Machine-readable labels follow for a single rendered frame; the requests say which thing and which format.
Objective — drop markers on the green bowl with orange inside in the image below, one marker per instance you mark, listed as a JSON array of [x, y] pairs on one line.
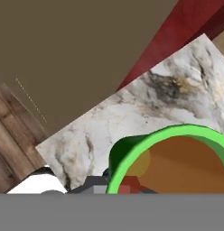
[[128, 152]]

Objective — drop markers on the dark red cupboard run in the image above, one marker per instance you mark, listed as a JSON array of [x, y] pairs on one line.
[[183, 25]]

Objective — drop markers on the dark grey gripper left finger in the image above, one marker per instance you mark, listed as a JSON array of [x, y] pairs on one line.
[[94, 182]]

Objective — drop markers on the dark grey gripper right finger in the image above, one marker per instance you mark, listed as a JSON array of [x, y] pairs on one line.
[[127, 185]]

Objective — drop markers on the white rounded object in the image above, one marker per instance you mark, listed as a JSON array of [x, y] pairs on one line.
[[35, 184]]

